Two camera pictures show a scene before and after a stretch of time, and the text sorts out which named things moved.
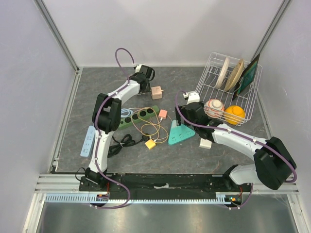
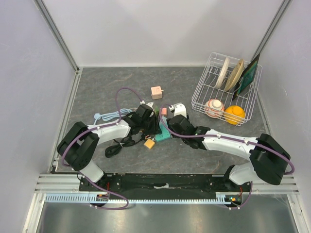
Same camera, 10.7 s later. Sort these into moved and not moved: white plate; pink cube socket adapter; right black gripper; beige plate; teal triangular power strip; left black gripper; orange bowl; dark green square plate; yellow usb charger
Moved: left black gripper; right black gripper; teal triangular power strip
Not moved: orange bowl; pink cube socket adapter; white plate; dark green square plate; yellow usb charger; beige plate
